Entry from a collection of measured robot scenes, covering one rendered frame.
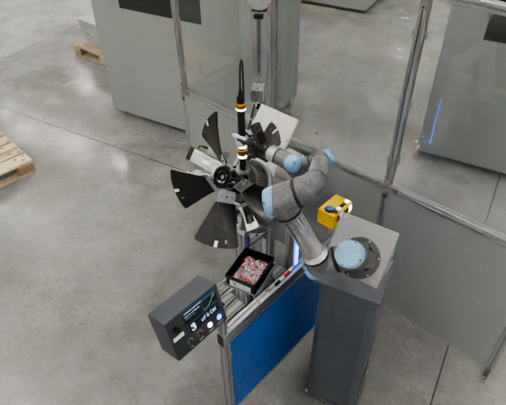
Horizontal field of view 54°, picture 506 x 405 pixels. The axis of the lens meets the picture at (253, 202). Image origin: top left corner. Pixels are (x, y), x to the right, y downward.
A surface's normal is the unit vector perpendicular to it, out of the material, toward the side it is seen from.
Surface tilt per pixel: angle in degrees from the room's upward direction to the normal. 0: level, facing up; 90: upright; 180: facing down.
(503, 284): 90
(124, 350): 0
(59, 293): 0
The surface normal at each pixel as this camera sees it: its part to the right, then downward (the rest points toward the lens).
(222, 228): 0.12, -0.03
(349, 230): -0.38, -0.18
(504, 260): -0.67, 0.49
